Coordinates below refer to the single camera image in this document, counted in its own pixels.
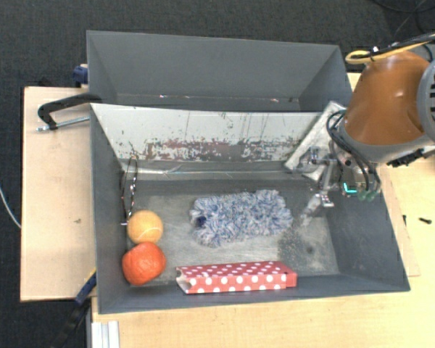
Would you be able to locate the yellow tennis ball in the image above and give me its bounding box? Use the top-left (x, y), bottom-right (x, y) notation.
top-left (126, 210), bottom-right (165, 245)

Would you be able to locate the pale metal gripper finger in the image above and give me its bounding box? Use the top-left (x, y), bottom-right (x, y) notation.
top-left (299, 190), bottom-right (336, 228)
top-left (299, 146), bottom-right (322, 177)

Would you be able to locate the grey metal bin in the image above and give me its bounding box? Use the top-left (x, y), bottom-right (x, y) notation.
top-left (86, 30), bottom-right (411, 315)

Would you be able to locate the blue and white fluffy cloth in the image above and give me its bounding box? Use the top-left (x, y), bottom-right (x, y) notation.
top-left (188, 188), bottom-right (294, 249)

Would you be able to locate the red white-dotted box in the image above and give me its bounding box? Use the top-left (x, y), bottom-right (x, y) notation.
top-left (175, 260), bottom-right (299, 295)

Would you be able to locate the orange fruit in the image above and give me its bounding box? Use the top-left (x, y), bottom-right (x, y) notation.
top-left (121, 241), bottom-right (167, 287)

